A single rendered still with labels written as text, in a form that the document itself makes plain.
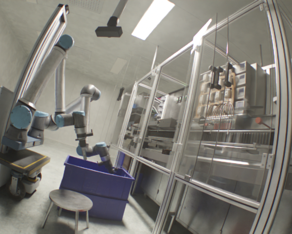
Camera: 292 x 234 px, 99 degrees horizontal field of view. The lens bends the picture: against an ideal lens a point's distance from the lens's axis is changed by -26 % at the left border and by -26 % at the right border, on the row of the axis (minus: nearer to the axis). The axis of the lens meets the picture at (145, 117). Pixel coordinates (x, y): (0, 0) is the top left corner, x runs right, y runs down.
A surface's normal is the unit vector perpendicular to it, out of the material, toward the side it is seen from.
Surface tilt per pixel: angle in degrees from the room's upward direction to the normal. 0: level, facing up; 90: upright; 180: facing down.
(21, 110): 95
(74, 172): 90
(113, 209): 90
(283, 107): 90
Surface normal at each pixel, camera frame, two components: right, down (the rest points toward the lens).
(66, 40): 0.69, -0.07
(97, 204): 0.36, -0.07
